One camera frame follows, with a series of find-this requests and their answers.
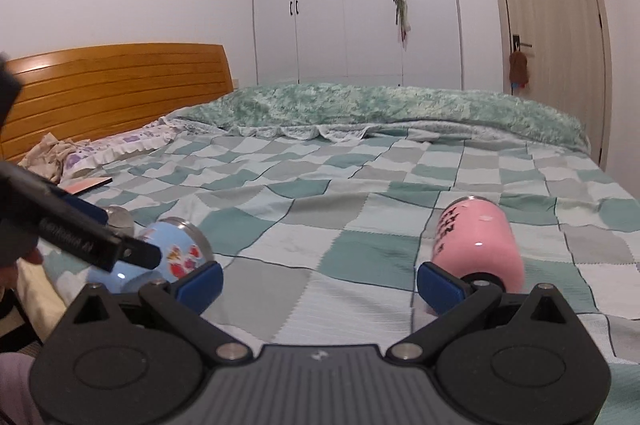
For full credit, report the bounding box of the blue cartoon cup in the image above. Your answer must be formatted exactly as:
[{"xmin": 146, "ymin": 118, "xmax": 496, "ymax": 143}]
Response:
[{"xmin": 86, "ymin": 216, "xmax": 216, "ymax": 295}]

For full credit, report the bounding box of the pink lettered cup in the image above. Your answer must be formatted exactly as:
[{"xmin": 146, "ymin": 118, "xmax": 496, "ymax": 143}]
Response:
[{"xmin": 432, "ymin": 196, "xmax": 525, "ymax": 293}]

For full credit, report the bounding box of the pink flat card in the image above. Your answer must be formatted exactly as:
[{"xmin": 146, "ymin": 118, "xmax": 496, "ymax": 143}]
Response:
[{"xmin": 61, "ymin": 177, "xmax": 113, "ymax": 195}]

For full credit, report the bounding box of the beige crumpled cloth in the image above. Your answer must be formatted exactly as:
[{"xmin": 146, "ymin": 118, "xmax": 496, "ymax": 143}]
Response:
[{"xmin": 18, "ymin": 132, "xmax": 90, "ymax": 184}]

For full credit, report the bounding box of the purple floral pillow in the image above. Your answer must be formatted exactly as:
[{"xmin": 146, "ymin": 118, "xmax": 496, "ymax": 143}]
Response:
[{"xmin": 60, "ymin": 118, "xmax": 180, "ymax": 183}]

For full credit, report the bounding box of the orange wooden headboard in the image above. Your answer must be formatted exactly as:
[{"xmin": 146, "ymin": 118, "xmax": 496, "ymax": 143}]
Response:
[{"xmin": 1, "ymin": 42, "xmax": 233, "ymax": 163}]

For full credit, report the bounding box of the checkered green bed sheet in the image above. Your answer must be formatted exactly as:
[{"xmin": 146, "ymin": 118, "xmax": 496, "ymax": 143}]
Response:
[{"xmin": 88, "ymin": 133, "xmax": 639, "ymax": 424}]

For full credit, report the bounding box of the green floral duvet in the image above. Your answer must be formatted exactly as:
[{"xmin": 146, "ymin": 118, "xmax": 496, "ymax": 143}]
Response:
[{"xmin": 166, "ymin": 82, "xmax": 590, "ymax": 153}]

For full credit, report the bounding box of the brown plush toy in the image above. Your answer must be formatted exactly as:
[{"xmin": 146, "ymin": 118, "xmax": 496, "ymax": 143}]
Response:
[{"xmin": 509, "ymin": 50, "xmax": 529, "ymax": 91}]

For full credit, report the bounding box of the green hanging ornament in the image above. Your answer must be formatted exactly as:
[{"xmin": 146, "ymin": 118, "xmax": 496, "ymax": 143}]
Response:
[{"xmin": 393, "ymin": 0, "xmax": 411, "ymax": 49}]

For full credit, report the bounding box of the beige wooden door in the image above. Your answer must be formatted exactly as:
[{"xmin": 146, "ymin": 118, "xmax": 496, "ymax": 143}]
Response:
[{"xmin": 498, "ymin": 0, "xmax": 612, "ymax": 167}]

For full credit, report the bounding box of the black door handle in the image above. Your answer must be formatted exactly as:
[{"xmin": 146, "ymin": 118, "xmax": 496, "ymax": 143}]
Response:
[{"xmin": 512, "ymin": 35, "xmax": 533, "ymax": 53}]

